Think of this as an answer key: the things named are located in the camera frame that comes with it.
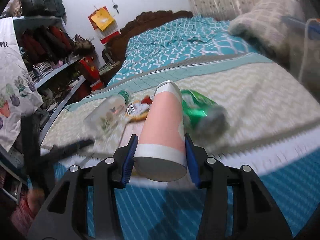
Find clear plastic bottle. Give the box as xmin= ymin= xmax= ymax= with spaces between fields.
xmin=84 ymin=90 xmax=131 ymax=138

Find green crushed can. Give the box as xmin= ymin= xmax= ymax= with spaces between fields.
xmin=181 ymin=89 xmax=228 ymax=136

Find pink paper cup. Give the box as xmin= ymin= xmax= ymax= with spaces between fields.
xmin=134 ymin=80 xmax=187 ymax=182

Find white floral hanging cloth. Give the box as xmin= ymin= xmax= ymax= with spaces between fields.
xmin=0 ymin=17 xmax=43 ymax=151

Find patterned blue bed cover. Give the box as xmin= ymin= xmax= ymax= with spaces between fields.
xmin=42 ymin=16 xmax=319 ymax=235

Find metal storage shelf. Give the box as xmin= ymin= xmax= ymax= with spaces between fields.
xmin=13 ymin=16 xmax=85 ymax=143

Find red gift box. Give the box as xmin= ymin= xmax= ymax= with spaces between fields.
xmin=79 ymin=56 xmax=104 ymax=92

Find orange snack wrapper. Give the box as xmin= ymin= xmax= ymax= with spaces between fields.
xmin=126 ymin=95 xmax=153 ymax=122

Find brown handbag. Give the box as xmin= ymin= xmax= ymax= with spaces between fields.
xmin=73 ymin=34 xmax=95 ymax=56

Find carved wooden headboard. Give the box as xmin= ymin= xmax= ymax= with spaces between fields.
xmin=101 ymin=10 xmax=194 ymax=86

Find black bag on shelf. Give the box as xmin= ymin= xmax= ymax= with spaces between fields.
xmin=20 ymin=0 xmax=46 ymax=16

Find hanging keys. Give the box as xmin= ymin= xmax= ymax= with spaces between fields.
xmin=111 ymin=0 xmax=119 ymax=14

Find checkered grey pillow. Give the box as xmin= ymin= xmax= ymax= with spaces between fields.
xmin=228 ymin=0 xmax=305 ymax=61

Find clear storage bin blue handle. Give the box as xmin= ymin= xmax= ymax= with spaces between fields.
xmin=281 ymin=16 xmax=319 ymax=100

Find yellow red wall calendar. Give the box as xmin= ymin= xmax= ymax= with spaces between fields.
xmin=88 ymin=7 xmax=120 ymax=44

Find white charging cable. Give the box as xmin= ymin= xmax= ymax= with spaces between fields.
xmin=298 ymin=18 xmax=320 ymax=81

